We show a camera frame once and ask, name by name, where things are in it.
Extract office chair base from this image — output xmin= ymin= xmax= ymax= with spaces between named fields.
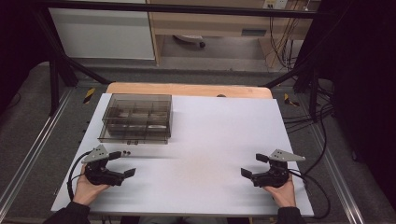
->
xmin=172 ymin=34 xmax=207 ymax=49

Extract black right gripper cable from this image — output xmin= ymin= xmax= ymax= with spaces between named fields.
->
xmin=287 ymin=102 xmax=332 ymax=220

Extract aluminium floor rail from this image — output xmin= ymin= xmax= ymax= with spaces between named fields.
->
xmin=310 ymin=122 xmax=366 ymax=224
xmin=0 ymin=89 xmax=75 ymax=207

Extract clear plastic drawer organizer box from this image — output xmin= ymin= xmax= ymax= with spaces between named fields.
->
xmin=98 ymin=92 xmax=173 ymax=146

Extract black curtain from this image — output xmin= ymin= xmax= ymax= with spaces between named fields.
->
xmin=298 ymin=0 xmax=396 ymax=213
xmin=0 ymin=0 xmax=60 ymax=115

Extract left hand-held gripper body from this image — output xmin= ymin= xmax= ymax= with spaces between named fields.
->
xmin=81 ymin=144 xmax=126 ymax=188

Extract hanging cable bundle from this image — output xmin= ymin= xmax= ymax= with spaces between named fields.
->
xmin=268 ymin=12 xmax=306 ymax=71

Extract white cabinet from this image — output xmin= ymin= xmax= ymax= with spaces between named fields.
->
xmin=49 ymin=0 xmax=156 ymax=61

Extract person's right hand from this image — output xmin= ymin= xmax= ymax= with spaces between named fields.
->
xmin=262 ymin=173 xmax=297 ymax=209

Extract wooden desk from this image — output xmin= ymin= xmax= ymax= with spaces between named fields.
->
xmin=146 ymin=0 xmax=322 ymax=68

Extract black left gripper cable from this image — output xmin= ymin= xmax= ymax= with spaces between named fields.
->
xmin=66 ymin=150 xmax=93 ymax=202

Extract black floor cables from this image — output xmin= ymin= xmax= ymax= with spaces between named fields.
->
xmin=281 ymin=87 xmax=336 ymax=135

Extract yellow black floor tape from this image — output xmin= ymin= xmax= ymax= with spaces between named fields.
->
xmin=283 ymin=92 xmax=301 ymax=108
xmin=82 ymin=87 xmax=96 ymax=105

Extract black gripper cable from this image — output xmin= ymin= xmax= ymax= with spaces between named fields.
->
xmin=66 ymin=150 xmax=93 ymax=202
xmin=287 ymin=102 xmax=332 ymax=220

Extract person's left hand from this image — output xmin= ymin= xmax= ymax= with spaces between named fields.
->
xmin=72 ymin=163 xmax=110 ymax=207

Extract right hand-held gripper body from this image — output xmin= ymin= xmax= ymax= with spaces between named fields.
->
xmin=250 ymin=148 xmax=306 ymax=189

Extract black metal frame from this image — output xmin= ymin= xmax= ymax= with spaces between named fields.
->
xmin=31 ymin=0 xmax=353 ymax=122

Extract wall power outlet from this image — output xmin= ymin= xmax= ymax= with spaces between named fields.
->
xmin=262 ymin=0 xmax=290 ymax=10

